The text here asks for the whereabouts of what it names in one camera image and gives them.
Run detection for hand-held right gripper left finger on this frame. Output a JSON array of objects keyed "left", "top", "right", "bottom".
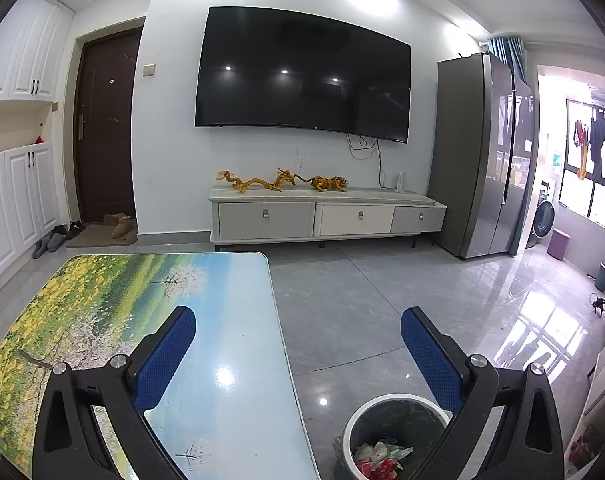
[{"left": 31, "top": 305, "right": 197, "bottom": 480}]

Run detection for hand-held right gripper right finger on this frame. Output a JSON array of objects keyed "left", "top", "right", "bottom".
[{"left": 400, "top": 306, "right": 565, "bottom": 480}]

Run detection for white rimmed trash bin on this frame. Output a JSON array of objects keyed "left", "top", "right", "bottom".
[{"left": 339, "top": 394, "right": 455, "bottom": 480}]

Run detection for pile of wrappers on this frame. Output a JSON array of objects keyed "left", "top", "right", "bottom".
[{"left": 355, "top": 437, "right": 414, "bottom": 480}]

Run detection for landscape print table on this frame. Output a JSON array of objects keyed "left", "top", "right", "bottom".
[{"left": 0, "top": 252, "right": 320, "bottom": 480}]

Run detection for white shoe cabinets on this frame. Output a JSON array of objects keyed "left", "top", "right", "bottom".
[{"left": 0, "top": 142, "right": 60, "bottom": 281}]

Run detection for brown doormat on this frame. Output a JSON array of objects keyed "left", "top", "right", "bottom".
[{"left": 65, "top": 222, "right": 138, "bottom": 249}]

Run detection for grey television cabinet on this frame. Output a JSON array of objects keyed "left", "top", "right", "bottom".
[{"left": 208, "top": 182, "right": 448, "bottom": 253}]

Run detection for purple stool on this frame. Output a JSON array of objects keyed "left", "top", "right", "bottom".
[{"left": 548, "top": 228, "right": 570, "bottom": 261}]

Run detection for white coffee table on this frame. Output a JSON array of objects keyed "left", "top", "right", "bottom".
[{"left": 565, "top": 320, "right": 605, "bottom": 480}]

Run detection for washing machine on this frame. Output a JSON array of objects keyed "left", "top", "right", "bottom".
[{"left": 529, "top": 180, "right": 557, "bottom": 250}]

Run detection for dark brown entrance door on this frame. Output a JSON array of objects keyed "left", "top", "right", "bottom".
[{"left": 75, "top": 27, "right": 144, "bottom": 226}]

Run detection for golden dragon figurine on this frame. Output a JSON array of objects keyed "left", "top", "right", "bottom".
[{"left": 215, "top": 166, "right": 303, "bottom": 196}]

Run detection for grey refrigerator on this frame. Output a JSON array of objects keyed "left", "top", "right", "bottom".
[{"left": 427, "top": 52, "right": 535, "bottom": 261}]

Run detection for golden tiger figurine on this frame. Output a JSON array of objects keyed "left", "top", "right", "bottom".
[{"left": 309, "top": 175, "right": 350, "bottom": 193}]

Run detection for red yellow hanging clothes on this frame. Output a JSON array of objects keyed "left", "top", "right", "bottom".
[{"left": 572, "top": 119, "right": 590, "bottom": 181}]

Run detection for dark hanging pants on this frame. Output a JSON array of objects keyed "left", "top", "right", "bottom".
[{"left": 585, "top": 110, "right": 605, "bottom": 183}]

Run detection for blue curtain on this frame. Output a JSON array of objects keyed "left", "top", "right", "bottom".
[{"left": 486, "top": 35, "right": 525, "bottom": 83}]

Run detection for television cable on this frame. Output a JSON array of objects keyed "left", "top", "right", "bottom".
[{"left": 345, "top": 132, "right": 400, "bottom": 191}]

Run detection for white wall cabinets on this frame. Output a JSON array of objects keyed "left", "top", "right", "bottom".
[{"left": 0, "top": 0, "right": 76, "bottom": 103}]

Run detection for black wall television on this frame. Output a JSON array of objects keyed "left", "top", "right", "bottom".
[{"left": 194, "top": 6, "right": 413, "bottom": 145}]

